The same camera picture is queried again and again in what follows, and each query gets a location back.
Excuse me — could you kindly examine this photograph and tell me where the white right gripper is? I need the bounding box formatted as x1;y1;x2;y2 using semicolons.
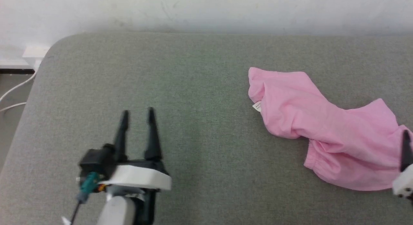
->
392;130;413;200

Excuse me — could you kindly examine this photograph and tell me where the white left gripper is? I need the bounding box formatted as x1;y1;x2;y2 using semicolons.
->
98;107;172;200

